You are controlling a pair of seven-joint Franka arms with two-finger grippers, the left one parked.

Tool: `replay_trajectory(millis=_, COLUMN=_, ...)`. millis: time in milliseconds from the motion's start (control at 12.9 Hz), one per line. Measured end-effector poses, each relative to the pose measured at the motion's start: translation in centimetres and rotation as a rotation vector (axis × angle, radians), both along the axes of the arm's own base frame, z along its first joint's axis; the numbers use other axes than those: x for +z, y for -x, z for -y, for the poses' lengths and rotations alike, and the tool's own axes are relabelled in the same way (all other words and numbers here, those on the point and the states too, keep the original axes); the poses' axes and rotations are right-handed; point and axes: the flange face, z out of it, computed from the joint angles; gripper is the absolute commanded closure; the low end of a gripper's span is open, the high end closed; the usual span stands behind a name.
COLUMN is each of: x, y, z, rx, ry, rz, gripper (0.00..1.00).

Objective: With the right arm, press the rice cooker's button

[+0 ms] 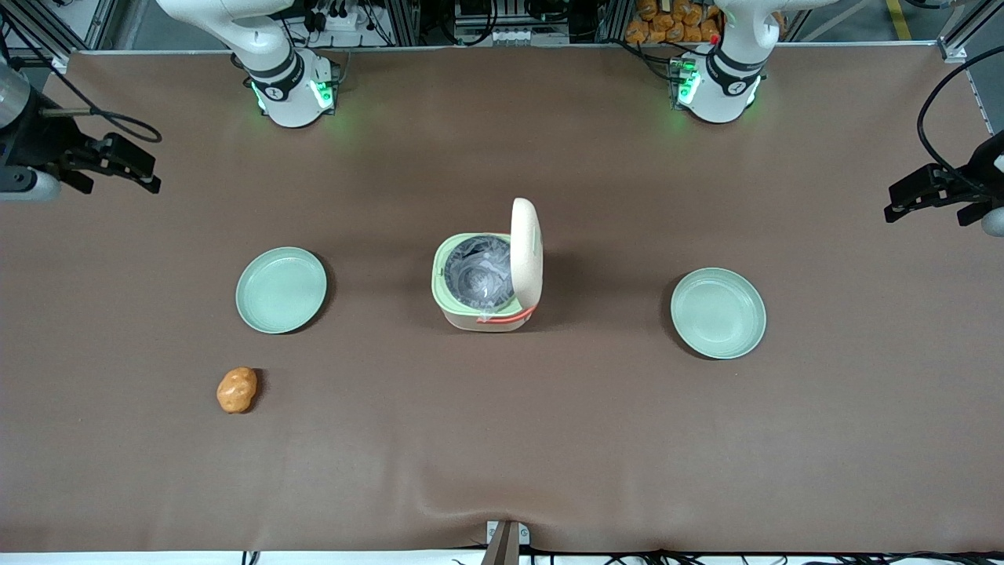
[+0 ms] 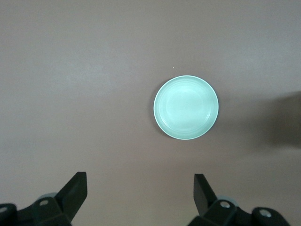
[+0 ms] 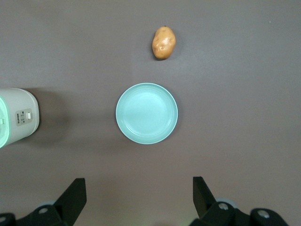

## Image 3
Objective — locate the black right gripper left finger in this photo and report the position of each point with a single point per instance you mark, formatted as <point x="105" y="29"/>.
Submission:
<point x="70" y="202"/>

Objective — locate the white rice cooker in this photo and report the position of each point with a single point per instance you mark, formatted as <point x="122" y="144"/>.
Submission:
<point x="21" y="101"/>

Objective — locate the mint green round plate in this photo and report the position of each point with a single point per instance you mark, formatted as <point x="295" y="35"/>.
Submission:
<point x="147" y="113"/>

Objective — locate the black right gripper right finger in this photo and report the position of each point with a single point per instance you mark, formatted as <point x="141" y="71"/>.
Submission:
<point x="203" y="200"/>

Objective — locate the brown potato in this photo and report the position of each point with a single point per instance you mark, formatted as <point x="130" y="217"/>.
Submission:
<point x="163" y="43"/>

